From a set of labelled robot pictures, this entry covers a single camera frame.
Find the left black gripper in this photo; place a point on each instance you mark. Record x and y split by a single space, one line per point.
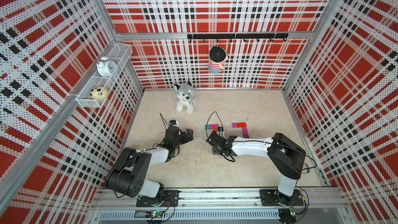
186 139

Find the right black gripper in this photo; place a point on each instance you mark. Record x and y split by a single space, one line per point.
214 151

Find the magenta long block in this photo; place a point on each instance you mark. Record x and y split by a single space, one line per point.
214 126

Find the pink block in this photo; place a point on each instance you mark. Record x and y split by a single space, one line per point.
245 131

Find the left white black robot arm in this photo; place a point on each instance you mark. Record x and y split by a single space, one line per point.
127 177

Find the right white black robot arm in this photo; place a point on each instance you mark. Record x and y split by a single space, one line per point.
286 155

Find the husky plush toy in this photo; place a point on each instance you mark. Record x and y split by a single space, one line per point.
185 97

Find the left green circuit board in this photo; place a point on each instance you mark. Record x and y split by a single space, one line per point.
154 214

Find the hanging doll with black hat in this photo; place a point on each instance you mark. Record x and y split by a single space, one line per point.
217 58

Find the cream panda ball toy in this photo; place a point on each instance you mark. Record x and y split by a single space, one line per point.
99 93

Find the right black controller puck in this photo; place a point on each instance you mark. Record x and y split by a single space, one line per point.
287 215

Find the white alarm clock on shelf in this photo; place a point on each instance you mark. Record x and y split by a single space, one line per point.
106 68

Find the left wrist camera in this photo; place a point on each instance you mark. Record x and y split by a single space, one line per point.
174 123

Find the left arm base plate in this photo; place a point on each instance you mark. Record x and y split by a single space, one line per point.
164 199

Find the aluminium front rail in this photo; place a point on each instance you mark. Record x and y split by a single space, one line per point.
322 205

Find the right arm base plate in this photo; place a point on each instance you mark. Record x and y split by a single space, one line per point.
272 197

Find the white wire wall shelf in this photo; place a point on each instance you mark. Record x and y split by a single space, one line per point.
119 53

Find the black hook rail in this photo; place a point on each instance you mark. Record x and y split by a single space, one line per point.
270 36

